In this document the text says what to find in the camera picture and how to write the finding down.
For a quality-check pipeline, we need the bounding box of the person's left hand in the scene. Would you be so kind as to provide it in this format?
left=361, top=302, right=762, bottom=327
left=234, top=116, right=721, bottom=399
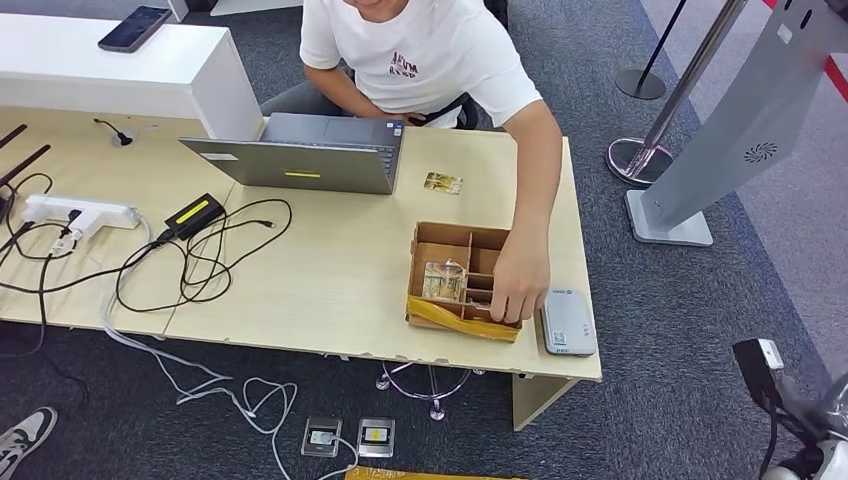
left=490, top=231, right=551, bottom=326

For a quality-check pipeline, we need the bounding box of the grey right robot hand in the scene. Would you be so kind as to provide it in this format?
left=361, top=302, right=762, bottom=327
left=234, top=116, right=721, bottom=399
left=784, top=370, right=848, bottom=446

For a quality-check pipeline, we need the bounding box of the picture printed ID card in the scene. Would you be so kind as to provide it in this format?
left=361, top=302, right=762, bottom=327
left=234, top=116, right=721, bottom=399
left=423, top=170, right=465, bottom=197

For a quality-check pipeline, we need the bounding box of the person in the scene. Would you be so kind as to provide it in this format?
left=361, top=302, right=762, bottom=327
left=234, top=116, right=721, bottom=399
left=259, top=0, right=564, bottom=326

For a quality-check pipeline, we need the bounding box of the grey card reader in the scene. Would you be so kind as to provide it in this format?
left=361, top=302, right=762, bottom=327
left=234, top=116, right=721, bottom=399
left=539, top=288, right=599, bottom=359

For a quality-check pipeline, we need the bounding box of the clear holder with key cards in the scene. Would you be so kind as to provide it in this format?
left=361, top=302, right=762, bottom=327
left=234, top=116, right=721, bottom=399
left=421, top=259, right=468, bottom=304

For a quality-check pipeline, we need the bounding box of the cardboard divider box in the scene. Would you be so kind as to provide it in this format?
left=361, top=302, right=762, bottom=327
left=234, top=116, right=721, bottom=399
left=405, top=221, right=525, bottom=344

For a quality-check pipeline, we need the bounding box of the grey laptop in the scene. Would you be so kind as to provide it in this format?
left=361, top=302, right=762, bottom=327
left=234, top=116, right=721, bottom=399
left=178, top=112, right=405, bottom=197

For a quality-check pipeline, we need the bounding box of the chrome stool base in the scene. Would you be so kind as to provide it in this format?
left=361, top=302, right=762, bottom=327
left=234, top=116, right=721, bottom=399
left=375, top=360, right=473, bottom=423

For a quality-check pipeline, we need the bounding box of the white furniture base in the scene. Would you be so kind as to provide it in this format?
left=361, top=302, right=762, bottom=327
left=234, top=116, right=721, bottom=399
left=165, top=0, right=306, bottom=23

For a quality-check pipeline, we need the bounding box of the floor socket with yellow label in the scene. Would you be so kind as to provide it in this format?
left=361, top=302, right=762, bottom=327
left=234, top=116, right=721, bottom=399
left=356, top=417, right=397, bottom=460

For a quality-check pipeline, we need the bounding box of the yellow floor tape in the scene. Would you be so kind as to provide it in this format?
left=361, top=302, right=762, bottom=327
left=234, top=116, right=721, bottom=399
left=344, top=465, right=531, bottom=480

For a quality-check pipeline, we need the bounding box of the black power adapter yellow label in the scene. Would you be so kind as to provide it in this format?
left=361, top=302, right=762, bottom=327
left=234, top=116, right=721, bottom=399
left=163, top=192, right=227, bottom=242

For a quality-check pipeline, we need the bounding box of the floor socket with white plug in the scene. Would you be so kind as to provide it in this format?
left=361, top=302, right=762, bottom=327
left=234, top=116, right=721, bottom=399
left=301, top=417, right=344, bottom=460

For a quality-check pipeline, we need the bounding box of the grey slanted kiosk stand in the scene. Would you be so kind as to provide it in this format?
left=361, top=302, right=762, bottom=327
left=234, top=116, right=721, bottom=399
left=625, top=0, right=848, bottom=248

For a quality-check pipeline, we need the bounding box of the dark smartphone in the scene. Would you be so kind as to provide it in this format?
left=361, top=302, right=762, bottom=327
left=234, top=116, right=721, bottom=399
left=97, top=5, right=174, bottom=54

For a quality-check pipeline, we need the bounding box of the white power strip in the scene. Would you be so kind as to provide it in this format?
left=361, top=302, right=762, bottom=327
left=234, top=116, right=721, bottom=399
left=22, top=193, right=142, bottom=232

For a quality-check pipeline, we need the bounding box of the red barrier belt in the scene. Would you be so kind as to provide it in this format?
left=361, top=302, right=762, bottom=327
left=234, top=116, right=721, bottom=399
left=761, top=0, right=848, bottom=106

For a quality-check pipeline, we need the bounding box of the white plug adapter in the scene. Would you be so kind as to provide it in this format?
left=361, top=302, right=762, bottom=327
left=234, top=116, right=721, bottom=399
left=47, top=209, right=102, bottom=258

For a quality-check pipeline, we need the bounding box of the grey white sneaker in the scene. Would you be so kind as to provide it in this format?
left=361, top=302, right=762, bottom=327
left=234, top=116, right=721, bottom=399
left=0, top=407, right=59, bottom=480

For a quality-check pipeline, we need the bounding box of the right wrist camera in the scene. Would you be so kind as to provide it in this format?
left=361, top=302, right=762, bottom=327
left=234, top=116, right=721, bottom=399
left=731, top=337, right=786, bottom=412

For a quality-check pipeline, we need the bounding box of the looped black adapter cable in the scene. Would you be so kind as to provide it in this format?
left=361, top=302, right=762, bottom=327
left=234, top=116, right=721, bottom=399
left=115, top=198, right=294, bottom=315

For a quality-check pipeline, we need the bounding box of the chrome stanchion post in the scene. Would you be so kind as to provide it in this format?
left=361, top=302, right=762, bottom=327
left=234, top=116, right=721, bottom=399
left=605, top=0, right=749, bottom=189

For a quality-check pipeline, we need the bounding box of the black stanchion post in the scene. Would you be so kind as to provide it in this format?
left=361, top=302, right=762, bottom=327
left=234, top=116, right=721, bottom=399
left=614, top=0, right=689, bottom=101

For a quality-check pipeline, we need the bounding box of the desk grommet with black cable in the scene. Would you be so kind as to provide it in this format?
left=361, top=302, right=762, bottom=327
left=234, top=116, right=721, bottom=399
left=92, top=117, right=137, bottom=149

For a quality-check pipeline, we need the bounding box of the white floor cable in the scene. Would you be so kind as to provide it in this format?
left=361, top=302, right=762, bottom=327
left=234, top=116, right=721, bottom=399
left=152, top=351, right=362, bottom=480

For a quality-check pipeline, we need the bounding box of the black power cable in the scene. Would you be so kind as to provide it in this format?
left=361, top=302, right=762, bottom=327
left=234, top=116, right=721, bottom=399
left=0, top=237, right=167, bottom=295

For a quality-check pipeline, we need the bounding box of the grey power strip cable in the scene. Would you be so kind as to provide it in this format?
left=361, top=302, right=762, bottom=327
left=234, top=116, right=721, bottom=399
left=99, top=215, right=234, bottom=386

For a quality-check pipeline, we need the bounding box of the thin black cable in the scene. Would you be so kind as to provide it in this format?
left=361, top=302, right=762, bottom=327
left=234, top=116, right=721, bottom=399
left=0, top=172, right=91, bottom=411

